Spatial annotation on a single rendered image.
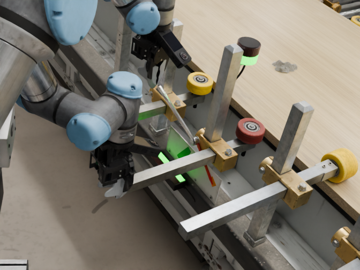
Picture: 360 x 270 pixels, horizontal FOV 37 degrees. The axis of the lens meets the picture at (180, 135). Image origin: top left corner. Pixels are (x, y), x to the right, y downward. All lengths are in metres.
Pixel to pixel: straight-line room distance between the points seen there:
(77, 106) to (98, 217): 1.36
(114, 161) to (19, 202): 1.26
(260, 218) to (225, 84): 0.36
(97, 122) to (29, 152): 1.66
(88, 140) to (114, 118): 0.07
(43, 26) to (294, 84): 1.18
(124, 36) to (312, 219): 0.83
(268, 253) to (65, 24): 0.96
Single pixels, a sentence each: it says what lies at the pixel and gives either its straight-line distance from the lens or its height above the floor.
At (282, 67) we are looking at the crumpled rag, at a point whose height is 0.92.
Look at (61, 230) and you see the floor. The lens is 2.34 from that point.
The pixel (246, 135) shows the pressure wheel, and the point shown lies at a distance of 1.49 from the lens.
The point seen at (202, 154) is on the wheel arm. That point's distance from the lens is 1.45.
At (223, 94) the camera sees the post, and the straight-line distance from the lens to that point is 1.38.
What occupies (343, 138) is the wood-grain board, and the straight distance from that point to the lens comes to 1.61.
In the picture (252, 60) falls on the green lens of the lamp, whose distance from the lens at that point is 1.36.
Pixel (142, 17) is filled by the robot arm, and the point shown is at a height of 1.25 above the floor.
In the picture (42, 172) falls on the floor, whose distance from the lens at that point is 2.58.
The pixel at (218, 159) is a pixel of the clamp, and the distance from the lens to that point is 1.46.
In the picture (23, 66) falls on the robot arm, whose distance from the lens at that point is 0.72.
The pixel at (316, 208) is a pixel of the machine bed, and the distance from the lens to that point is 1.57.
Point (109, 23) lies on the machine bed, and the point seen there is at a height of 0.69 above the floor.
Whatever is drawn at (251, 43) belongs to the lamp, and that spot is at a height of 1.17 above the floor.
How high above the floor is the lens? 1.81
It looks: 39 degrees down
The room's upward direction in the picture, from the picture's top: 11 degrees clockwise
